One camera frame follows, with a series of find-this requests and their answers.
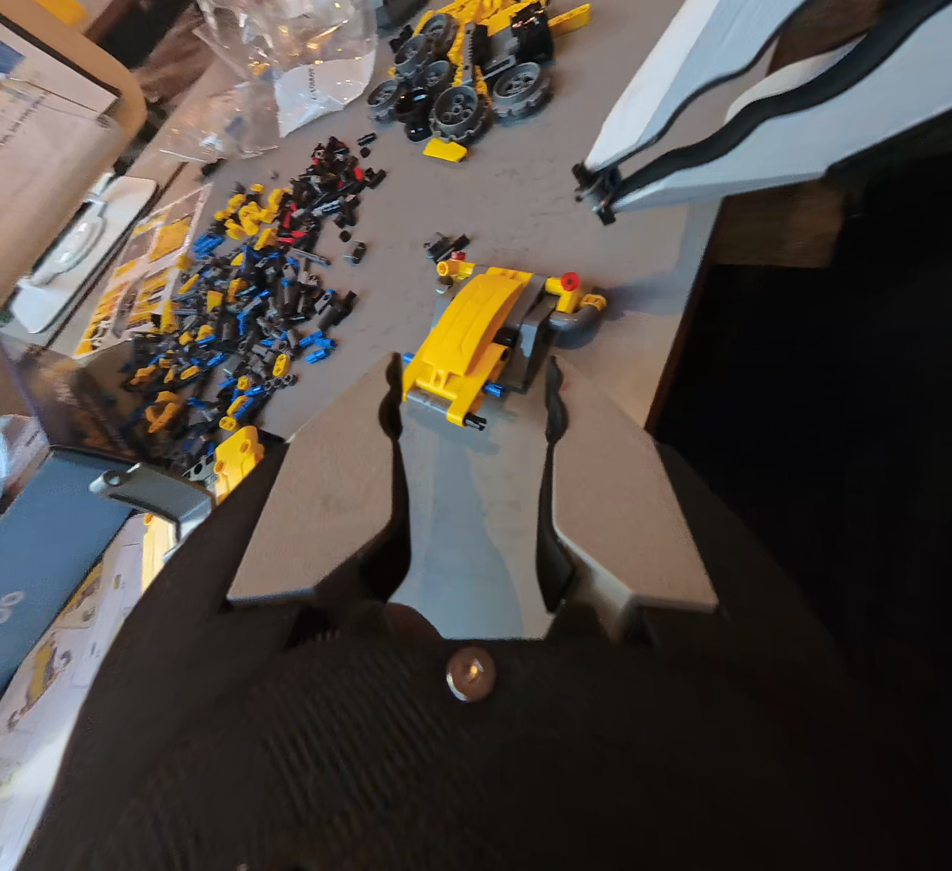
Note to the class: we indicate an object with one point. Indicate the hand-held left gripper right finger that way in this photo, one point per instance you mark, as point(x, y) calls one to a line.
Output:
point(625, 514)

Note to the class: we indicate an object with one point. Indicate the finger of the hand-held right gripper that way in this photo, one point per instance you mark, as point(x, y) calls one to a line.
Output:
point(706, 30)
point(855, 127)

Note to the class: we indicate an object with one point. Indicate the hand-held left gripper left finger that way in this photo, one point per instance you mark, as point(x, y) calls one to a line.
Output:
point(327, 506)

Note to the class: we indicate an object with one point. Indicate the dark grey pin connector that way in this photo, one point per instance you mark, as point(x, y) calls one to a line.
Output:
point(595, 186)

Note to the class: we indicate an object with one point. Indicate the yellow curved toy arm assembly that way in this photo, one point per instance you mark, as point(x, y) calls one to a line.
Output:
point(468, 320)

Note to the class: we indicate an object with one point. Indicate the person's black trousers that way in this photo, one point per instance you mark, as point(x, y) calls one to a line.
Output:
point(818, 439)

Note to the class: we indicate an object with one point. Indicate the pile of small building parts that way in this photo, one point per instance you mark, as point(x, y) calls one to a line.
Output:
point(245, 305)

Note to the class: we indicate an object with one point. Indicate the yellow toy chassis with wheels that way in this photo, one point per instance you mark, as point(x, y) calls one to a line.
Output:
point(454, 105)

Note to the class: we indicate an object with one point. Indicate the grey cross-hole connector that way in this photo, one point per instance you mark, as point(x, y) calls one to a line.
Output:
point(439, 246)

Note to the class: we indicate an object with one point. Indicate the yellow wedge panel piece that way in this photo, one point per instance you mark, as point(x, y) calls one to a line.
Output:
point(445, 151)

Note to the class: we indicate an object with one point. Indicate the yellow black sticker sheet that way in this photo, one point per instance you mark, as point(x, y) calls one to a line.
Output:
point(141, 276)

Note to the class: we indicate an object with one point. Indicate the white rounded plastic device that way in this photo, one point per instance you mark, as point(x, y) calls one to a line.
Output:
point(67, 261)

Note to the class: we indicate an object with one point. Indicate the empty clear plastic bags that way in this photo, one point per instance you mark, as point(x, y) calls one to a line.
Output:
point(290, 30)

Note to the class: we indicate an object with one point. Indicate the beige rounded board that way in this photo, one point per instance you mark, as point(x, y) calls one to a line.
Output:
point(123, 97)

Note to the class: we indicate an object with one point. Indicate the printed paper sheet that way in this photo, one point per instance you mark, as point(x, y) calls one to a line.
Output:
point(37, 105)

